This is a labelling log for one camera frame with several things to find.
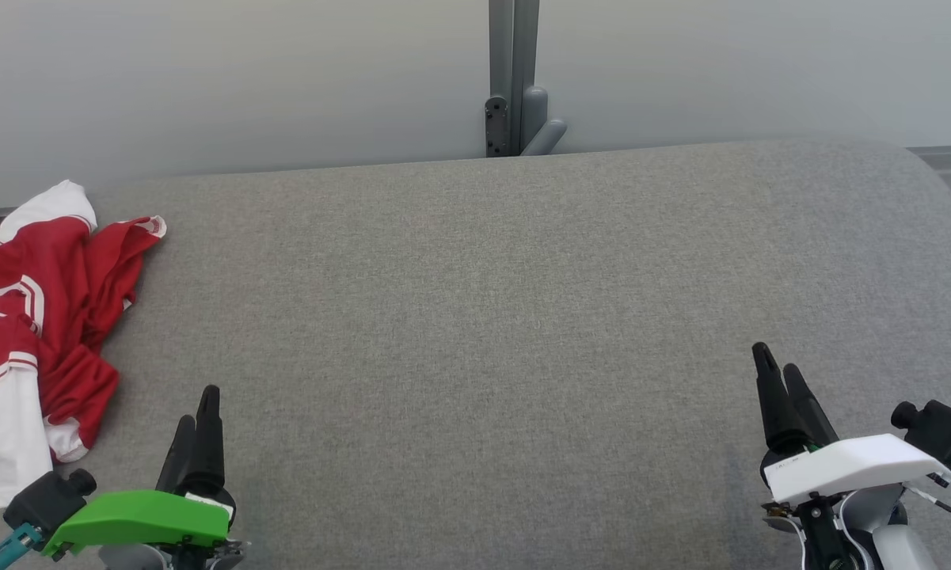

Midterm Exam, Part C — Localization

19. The left cable with teal connector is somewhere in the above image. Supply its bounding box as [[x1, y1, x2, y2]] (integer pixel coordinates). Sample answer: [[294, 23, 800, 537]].
[[0, 522, 46, 570]]

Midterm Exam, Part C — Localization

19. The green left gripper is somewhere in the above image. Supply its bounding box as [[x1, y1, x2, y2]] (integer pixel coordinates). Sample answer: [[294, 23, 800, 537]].
[[44, 386, 248, 570]]

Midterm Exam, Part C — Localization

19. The grey cylindrical post brace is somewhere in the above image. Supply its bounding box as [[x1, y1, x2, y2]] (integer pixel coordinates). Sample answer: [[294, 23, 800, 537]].
[[519, 85, 569, 157]]

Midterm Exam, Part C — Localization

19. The red white sleeved jersey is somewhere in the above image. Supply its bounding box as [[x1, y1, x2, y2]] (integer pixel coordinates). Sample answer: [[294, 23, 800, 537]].
[[0, 180, 98, 511]]

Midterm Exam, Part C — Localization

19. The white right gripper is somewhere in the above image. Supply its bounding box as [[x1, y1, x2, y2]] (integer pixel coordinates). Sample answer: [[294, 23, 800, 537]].
[[751, 342, 951, 570]]

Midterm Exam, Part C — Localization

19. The grey wall baseboard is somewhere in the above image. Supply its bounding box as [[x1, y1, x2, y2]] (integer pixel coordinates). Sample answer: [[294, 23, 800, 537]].
[[906, 145, 951, 173]]

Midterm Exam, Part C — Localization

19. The dark grey post bracket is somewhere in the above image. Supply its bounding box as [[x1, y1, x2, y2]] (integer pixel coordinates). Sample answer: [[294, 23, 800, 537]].
[[484, 96, 511, 158]]

